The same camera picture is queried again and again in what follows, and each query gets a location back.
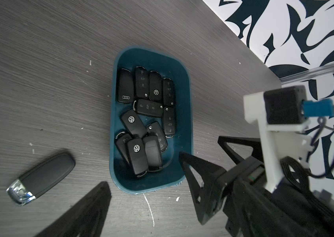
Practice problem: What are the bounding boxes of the teal plastic storage box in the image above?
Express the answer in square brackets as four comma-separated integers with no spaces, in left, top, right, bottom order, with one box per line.
[110,46,193,195]

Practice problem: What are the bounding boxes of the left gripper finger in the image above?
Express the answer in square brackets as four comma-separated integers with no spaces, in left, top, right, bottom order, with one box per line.
[37,182,112,237]

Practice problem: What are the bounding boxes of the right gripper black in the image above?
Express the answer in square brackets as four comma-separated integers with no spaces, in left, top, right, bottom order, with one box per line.
[179,136,334,237]

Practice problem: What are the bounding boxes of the black car key box front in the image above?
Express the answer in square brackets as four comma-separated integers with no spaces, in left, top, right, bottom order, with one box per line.
[126,138,149,177]

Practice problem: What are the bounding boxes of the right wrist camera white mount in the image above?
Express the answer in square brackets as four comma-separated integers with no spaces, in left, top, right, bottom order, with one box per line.
[243,85,334,193]

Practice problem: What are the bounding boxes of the black flip key silver end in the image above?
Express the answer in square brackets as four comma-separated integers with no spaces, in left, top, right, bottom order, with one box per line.
[115,131,132,165]

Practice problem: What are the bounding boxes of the black car key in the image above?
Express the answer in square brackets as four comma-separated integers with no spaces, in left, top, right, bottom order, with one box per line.
[134,66,149,99]
[6,151,76,206]
[120,110,147,138]
[163,78,176,107]
[163,107,176,137]
[149,71,163,102]
[142,136,163,172]
[117,69,134,104]
[133,99,164,118]
[146,121,168,153]

